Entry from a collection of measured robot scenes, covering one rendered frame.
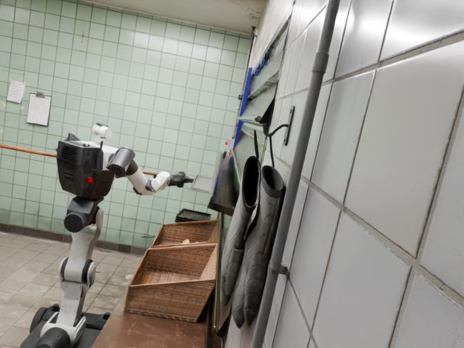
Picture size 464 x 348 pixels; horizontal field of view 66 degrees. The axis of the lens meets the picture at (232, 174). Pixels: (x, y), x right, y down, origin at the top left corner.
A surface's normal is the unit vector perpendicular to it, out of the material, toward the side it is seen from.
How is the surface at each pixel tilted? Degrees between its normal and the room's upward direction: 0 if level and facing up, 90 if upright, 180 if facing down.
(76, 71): 90
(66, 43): 90
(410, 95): 90
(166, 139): 90
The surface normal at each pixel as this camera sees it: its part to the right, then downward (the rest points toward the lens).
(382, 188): -0.98, -0.18
